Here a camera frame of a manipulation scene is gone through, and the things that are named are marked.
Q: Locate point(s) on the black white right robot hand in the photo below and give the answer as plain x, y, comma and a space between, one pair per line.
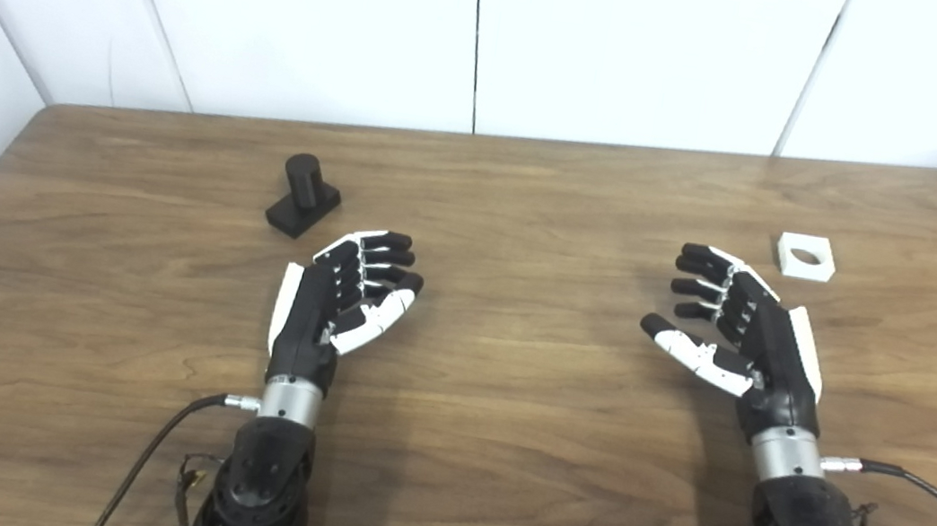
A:
776, 367

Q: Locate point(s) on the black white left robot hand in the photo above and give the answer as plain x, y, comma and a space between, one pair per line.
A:
307, 323

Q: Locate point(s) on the white square piece with hole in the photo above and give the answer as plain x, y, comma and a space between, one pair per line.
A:
821, 266

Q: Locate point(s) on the black peg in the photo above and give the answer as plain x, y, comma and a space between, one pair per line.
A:
302, 200

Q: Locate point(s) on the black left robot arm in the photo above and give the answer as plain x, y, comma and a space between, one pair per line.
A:
264, 472

